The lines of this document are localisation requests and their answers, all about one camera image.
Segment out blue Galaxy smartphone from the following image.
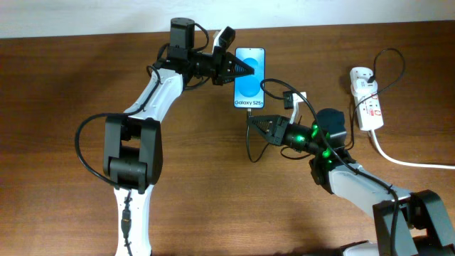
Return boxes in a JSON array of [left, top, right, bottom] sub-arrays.
[[233, 48, 266, 109]]

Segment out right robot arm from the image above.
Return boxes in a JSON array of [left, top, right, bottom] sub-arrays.
[[247, 108, 454, 255]]

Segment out white power strip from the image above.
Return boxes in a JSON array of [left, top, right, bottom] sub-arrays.
[[350, 67, 384, 132]]

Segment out right camera black cable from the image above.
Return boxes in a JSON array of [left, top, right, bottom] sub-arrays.
[[259, 78, 401, 256]]

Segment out white USB wall charger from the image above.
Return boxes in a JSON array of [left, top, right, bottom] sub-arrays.
[[350, 79, 378, 97]]

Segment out white power strip cord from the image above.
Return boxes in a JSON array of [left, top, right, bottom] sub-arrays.
[[369, 129, 455, 171]]

